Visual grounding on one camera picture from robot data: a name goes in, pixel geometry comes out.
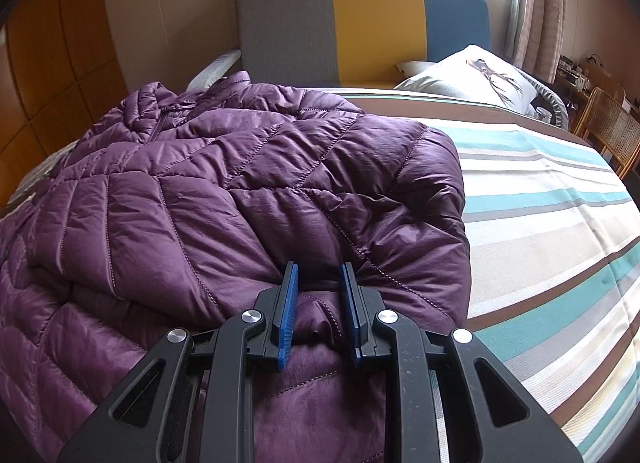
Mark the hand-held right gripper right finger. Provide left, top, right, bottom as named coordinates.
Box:
left=340, top=262, right=585, bottom=463

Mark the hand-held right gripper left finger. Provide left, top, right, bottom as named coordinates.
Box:
left=56, top=262, right=301, bottom=463

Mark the purple quilted puffer jacket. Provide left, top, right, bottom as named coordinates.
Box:
left=0, top=70, right=471, bottom=463

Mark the striped bed sheet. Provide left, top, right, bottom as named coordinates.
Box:
left=345, top=88, right=640, bottom=463

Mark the plain grey pillow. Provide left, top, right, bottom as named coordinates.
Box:
left=396, top=61, right=437, bottom=76

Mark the white deer print pillow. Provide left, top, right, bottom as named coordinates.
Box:
left=394, top=44, right=541, bottom=111

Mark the grey padded crib rim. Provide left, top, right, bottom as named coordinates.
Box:
left=520, top=70, right=571, bottom=131

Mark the grey yellow blue headboard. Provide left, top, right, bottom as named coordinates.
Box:
left=235, top=0, right=488, bottom=90

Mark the rattan chair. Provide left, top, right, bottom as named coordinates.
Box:
left=572, top=87, right=640, bottom=180

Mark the cluttered wooden desk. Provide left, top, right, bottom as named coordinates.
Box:
left=552, top=54, right=640, bottom=111

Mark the wooden wardrobe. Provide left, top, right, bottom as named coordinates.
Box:
left=0, top=0, right=129, bottom=211

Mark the beige patterned curtain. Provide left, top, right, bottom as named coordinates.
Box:
left=510, top=0, right=569, bottom=84

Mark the white bed side rail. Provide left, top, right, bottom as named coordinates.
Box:
left=187, top=49, right=243, bottom=92

